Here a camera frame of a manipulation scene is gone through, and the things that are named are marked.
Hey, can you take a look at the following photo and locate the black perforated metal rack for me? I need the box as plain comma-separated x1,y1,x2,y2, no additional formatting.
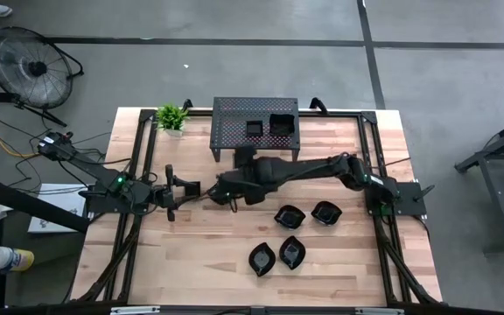
209,96,302,164

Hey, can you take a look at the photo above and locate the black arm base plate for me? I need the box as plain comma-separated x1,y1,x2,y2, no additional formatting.
86,192,124,215
364,179,436,219

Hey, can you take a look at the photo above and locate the black floor fan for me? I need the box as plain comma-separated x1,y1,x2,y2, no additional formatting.
0,24,86,129

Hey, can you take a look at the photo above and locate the white metal bracket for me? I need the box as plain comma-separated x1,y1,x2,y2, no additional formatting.
354,307,406,315
109,305,161,315

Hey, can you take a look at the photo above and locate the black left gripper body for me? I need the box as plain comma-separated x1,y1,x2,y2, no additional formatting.
153,164,179,222

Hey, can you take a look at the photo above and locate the black aluminium table frame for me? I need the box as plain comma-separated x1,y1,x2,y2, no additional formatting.
70,107,444,307

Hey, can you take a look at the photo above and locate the leaf-shaped black plate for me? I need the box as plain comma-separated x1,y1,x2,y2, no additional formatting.
278,234,307,271
248,241,277,278

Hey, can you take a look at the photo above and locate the small square footed black plate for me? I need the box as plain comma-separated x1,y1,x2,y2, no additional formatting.
245,120,265,138

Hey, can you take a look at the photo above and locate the black metal cart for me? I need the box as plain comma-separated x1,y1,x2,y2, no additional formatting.
454,111,504,256

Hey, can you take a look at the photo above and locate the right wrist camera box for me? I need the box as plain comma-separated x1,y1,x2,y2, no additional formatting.
234,145,258,169

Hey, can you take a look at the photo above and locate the green plant in white pot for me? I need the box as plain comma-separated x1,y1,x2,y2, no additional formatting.
154,103,191,138

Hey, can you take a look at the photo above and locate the white and yellow spray bottle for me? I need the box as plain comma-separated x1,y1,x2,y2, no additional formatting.
0,246,36,273

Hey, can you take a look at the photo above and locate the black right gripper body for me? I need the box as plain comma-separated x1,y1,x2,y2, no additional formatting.
239,159,282,207

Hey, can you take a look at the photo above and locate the black metal bar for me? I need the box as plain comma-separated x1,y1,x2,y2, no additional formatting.
0,173,91,234

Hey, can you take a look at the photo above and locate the rounded black plate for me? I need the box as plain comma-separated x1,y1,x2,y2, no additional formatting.
273,204,307,231
311,200,344,227
206,182,225,207

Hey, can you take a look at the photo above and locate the large square black plate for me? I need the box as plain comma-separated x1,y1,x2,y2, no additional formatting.
269,113,297,137

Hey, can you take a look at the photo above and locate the white paper sheet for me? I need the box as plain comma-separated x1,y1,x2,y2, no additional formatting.
27,182,89,235

